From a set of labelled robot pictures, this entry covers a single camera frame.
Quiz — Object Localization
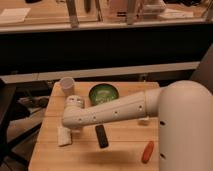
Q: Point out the small white bottle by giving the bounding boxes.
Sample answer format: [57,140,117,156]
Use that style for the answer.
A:
[138,117,150,126]

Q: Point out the metal frame post left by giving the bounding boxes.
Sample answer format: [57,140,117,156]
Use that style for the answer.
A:
[66,0,79,28]

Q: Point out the metal frame post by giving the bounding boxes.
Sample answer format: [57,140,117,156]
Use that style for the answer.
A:
[126,0,136,25]
[66,0,79,28]

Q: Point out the white paper cup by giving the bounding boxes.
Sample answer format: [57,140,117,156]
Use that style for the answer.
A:
[59,77,74,96]

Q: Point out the orange carrot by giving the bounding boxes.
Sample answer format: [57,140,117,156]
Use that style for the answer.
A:
[141,141,154,163]

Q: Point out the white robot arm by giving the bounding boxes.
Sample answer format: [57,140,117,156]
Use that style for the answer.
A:
[62,80,213,171]

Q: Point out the black rectangular remote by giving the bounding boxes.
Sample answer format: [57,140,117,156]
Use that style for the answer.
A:
[95,125,109,148]

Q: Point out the white paper sheet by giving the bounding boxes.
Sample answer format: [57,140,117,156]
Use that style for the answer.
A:
[0,8,30,24]

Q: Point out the metal frame post right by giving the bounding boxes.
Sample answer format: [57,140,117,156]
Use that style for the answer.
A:
[126,0,136,25]

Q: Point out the green bowl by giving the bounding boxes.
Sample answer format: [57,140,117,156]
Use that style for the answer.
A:
[89,83,119,105]

